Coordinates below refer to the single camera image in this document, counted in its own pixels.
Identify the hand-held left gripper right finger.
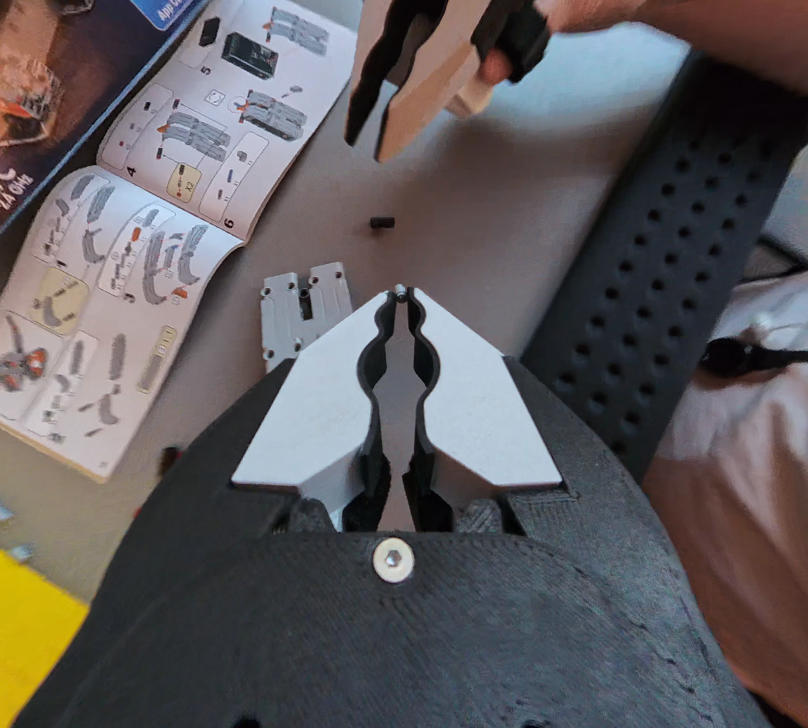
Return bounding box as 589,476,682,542
401,286,564,532

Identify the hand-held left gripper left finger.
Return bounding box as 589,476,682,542
231,290,397,532

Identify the person's right forearm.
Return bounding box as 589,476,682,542
631,0,808,101

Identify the grey desk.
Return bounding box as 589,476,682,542
0,0,695,606

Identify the grey toy block assembly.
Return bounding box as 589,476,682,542
260,262,354,374

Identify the black perforated panel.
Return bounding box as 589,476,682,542
521,49,808,483

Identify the open instruction booklet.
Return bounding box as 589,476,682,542
0,0,358,484

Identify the blue toy kit box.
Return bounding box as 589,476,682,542
0,0,253,233

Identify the yellow plastic bin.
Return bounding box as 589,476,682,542
0,548,89,728

